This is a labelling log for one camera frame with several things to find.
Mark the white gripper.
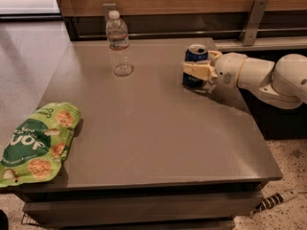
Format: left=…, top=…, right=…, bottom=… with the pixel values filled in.
left=182, top=50, right=248, bottom=88

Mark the blue pepsi can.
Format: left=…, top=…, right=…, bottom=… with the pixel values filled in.
left=182, top=44, right=208, bottom=88

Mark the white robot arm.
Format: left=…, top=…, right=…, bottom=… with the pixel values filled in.
left=182, top=51, right=307, bottom=109

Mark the green rice chip bag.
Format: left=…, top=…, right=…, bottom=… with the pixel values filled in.
left=0, top=103, right=81, bottom=188

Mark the clear plastic water bottle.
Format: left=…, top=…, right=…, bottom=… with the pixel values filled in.
left=106, top=11, right=133, bottom=77

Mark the striped white floor tool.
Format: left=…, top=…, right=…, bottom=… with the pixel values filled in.
left=250, top=190, right=298, bottom=215

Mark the grey drawer cabinet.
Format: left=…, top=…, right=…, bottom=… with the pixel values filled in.
left=18, top=180, right=282, bottom=230

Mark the metal bracket right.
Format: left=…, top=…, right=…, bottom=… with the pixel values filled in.
left=239, top=0, right=269, bottom=46

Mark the metal bracket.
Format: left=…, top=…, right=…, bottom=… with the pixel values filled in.
left=239, top=0, right=269, bottom=46
left=103, top=3, right=117, bottom=23

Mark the metal bracket left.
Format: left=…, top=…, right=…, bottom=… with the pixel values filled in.
left=103, top=3, right=117, bottom=23

